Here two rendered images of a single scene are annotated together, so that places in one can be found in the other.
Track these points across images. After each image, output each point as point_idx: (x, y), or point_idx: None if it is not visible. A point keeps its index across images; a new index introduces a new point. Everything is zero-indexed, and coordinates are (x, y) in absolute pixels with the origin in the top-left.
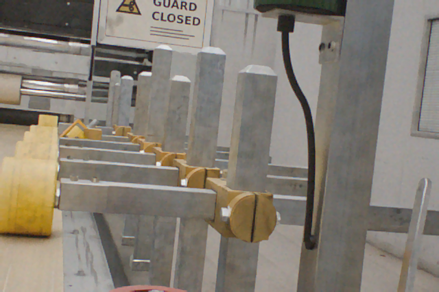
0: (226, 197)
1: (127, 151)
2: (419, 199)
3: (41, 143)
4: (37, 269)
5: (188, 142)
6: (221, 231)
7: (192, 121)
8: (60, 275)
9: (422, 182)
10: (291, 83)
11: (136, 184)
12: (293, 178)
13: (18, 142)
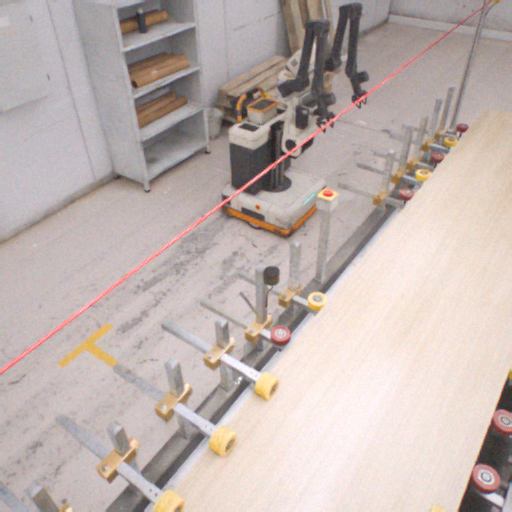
0: (232, 344)
1: (131, 474)
2: (242, 294)
3: (222, 431)
4: (285, 361)
5: (178, 391)
6: (231, 352)
7: (179, 383)
8: (284, 355)
9: (241, 292)
10: (271, 289)
11: (239, 368)
12: (139, 378)
13: (230, 436)
